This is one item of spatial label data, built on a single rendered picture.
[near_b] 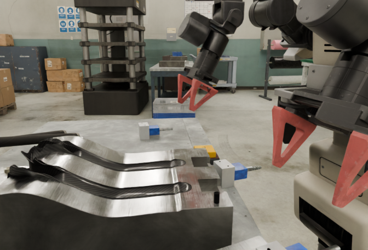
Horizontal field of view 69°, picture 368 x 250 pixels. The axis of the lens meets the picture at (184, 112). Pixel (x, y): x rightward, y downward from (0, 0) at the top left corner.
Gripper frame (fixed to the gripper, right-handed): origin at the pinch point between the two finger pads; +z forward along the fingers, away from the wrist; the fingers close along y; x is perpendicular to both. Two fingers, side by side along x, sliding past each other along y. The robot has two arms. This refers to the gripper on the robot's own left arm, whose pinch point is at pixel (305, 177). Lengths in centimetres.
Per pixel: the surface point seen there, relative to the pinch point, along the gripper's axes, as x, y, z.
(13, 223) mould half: -27.0, -19.3, 26.5
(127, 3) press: -4, -419, -84
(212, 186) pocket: 3.9, -21.5, 12.0
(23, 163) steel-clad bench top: -31, -64, 38
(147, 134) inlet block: 3, -73, 18
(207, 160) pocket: 6.3, -31.5, 9.6
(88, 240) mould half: -15.8, -17.0, 25.3
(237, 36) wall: 274, -597, -180
